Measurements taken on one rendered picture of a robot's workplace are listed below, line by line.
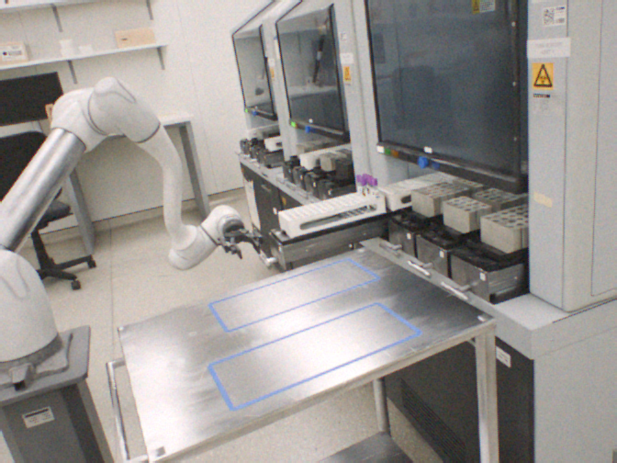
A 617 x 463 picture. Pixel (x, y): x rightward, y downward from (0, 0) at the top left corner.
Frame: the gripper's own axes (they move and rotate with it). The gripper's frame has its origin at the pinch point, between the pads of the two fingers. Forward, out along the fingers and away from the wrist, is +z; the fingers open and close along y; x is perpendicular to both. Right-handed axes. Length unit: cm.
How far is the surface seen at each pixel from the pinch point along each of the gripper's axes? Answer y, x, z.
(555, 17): 46, -55, 74
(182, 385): -27, -8, 73
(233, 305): -14, -8, 50
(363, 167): 45.7, -14.0, -10.0
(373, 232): 32.9, -3.0, 20.8
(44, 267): -100, 62, -226
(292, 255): 8.2, -2.8, 20.9
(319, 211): 19.1, -11.9, 17.2
